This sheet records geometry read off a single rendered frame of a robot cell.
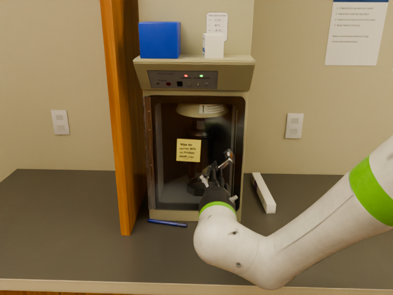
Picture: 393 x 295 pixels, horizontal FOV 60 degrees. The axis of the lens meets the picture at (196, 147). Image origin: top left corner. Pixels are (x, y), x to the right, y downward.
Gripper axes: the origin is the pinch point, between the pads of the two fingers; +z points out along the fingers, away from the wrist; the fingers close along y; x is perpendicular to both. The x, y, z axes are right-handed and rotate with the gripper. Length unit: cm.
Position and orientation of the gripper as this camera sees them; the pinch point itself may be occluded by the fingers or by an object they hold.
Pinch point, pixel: (215, 171)
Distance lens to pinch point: 107.6
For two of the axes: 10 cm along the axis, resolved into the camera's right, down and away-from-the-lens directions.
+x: -7.5, 6.1, 2.7
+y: -6.6, -7.0, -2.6
